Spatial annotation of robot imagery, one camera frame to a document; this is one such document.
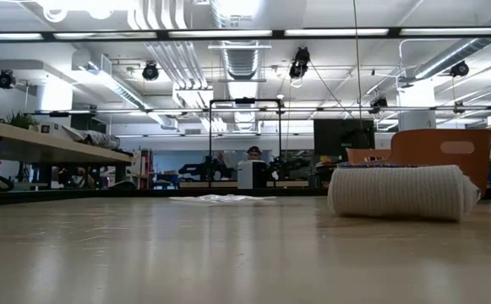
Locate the clear plastic wrapper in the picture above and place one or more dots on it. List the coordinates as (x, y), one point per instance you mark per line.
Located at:
(219, 199)

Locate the white elastic bandage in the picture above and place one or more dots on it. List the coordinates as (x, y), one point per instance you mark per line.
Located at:
(397, 192)

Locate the background black robot arm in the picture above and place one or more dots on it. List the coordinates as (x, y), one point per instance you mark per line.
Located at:
(205, 169)
(289, 165)

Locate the person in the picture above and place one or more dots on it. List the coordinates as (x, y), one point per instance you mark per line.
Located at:
(254, 152)

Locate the white box appliance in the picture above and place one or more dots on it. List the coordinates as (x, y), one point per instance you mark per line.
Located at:
(249, 175)

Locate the dark shelf colourful items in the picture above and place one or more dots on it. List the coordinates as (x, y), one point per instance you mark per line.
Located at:
(325, 171)

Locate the black monitor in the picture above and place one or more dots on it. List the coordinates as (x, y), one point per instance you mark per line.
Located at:
(334, 135)

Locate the red white shelf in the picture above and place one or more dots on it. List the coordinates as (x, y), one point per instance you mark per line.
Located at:
(143, 166)

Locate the grey cloth bundle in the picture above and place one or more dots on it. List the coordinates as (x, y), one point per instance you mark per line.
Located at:
(97, 138)

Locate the orange plastic basket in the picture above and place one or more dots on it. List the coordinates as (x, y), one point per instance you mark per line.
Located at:
(414, 152)

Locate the wooden side table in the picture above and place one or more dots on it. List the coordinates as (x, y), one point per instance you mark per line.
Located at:
(59, 148)

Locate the white labelled box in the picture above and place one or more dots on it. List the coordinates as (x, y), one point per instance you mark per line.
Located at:
(50, 128)

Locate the potted green plant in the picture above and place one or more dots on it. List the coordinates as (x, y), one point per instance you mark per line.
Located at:
(22, 120)

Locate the silver ventilation duct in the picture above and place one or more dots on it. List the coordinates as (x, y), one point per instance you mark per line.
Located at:
(241, 59)

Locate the black ceiling camera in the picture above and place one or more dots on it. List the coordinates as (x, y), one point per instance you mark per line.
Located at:
(150, 72)
(459, 68)
(300, 63)
(379, 104)
(6, 79)

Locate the black overhead frame bar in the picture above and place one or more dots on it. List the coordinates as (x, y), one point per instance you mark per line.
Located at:
(394, 31)

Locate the black table frame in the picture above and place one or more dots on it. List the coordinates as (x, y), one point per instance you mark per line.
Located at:
(17, 196)

